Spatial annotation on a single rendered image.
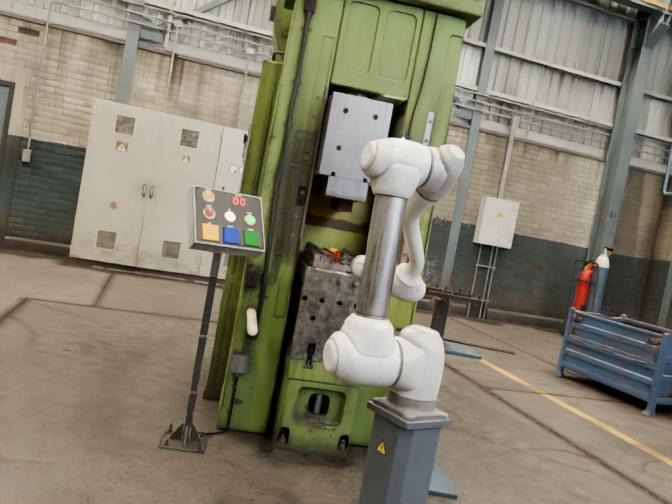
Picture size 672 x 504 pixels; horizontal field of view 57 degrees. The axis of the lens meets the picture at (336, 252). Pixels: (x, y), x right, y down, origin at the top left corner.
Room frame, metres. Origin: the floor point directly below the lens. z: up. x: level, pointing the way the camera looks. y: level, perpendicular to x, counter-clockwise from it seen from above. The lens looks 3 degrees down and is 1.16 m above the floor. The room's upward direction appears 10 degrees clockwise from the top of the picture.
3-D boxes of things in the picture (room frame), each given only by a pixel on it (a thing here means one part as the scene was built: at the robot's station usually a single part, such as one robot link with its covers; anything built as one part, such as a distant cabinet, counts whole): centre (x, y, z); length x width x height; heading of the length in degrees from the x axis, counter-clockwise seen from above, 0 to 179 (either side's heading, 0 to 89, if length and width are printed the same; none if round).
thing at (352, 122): (3.23, -0.01, 1.56); 0.42 x 0.39 x 0.40; 9
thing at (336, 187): (3.22, 0.04, 1.32); 0.42 x 0.20 x 0.10; 9
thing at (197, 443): (2.84, 0.54, 0.05); 0.22 x 0.22 x 0.09; 9
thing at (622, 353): (5.89, -3.01, 0.36); 1.20 x 0.80 x 0.72; 22
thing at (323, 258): (3.22, 0.04, 0.96); 0.42 x 0.20 x 0.09; 9
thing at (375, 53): (3.37, 0.02, 2.06); 0.44 x 0.41 x 0.47; 9
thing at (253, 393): (3.32, 0.35, 1.15); 0.44 x 0.26 x 2.30; 9
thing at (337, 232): (3.54, 0.04, 1.37); 0.41 x 0.10 x 0.91; 99
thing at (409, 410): (1.97, -0.34, 0.63); 0.22 x 0.18 x 0.06; 127
